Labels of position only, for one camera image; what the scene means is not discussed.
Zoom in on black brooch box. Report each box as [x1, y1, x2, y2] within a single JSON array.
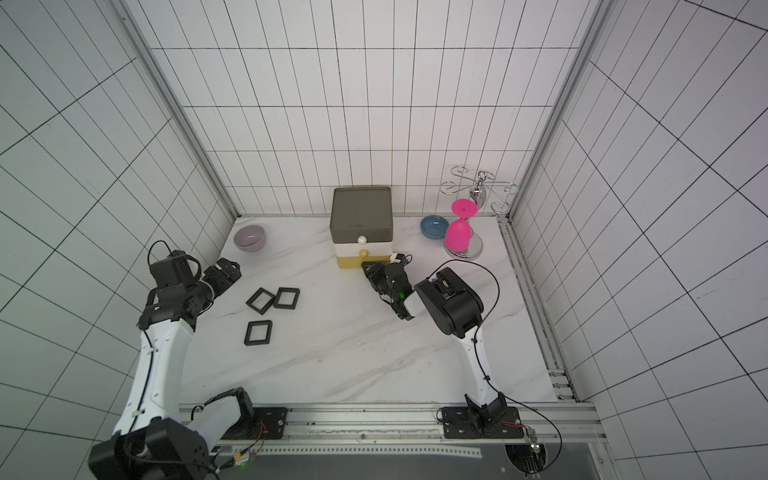
[[246, 288, 276, 315], [273, 287, 301, 310], [243, 320, 273, 346]]

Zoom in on olive three-drawer cabinet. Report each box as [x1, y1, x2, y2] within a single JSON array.
[[329, 186, 394, 269]]

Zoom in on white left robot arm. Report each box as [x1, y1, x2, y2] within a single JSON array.
[[88, 250, 258, 479]]

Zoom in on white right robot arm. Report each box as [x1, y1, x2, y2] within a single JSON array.
[[361, 258, 507, 431]]

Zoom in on purple ceramic bowl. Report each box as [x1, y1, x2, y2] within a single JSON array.
[[233, 224, 267, 252]]

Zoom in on blue ceramic bowl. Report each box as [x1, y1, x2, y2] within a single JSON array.
[[419, 215, 449, 240]]

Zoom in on pink plastic goblet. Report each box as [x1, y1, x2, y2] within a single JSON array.
[[444, 199, 478, 252]]

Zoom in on chrome glass rack stand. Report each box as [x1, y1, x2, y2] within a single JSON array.
[[440, 165, 519, 260]]

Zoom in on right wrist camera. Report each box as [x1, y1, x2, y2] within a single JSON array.
[[389, 253, 413, 266]]

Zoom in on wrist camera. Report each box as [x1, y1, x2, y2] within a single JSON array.
[[389, 253, 413, 266], [149, 250, 202, 289]]

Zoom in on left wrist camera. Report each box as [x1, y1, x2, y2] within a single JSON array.
[[149, 250, 202, 289]]

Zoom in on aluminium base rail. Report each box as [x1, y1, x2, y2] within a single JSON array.
[[209, 403, 607, 460]]

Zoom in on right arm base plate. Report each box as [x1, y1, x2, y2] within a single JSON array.
[[436, 406, 525, 440]]

